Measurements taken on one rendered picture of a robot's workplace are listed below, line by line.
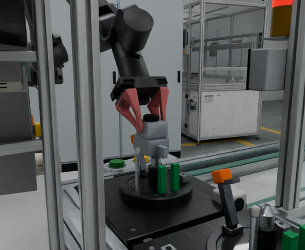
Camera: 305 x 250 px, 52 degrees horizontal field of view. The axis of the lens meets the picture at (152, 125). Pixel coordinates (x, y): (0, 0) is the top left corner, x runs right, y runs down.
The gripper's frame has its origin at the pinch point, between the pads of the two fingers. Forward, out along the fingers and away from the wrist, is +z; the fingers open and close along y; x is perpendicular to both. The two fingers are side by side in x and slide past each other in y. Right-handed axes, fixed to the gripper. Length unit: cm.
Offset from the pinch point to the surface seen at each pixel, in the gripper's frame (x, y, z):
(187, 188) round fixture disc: 1.9, 4.4, 12.3
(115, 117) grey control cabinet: 253, 108, -132
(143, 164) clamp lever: 8.5, 0.3, 4.4
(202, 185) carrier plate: 5.9, 10.6, 11.7
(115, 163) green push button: 22.9, 0.3, -1.5
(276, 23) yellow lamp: -21.1, 17.1, -7.0
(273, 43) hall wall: 463, 785, -451
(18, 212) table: 36.3, -21.9, 2.5
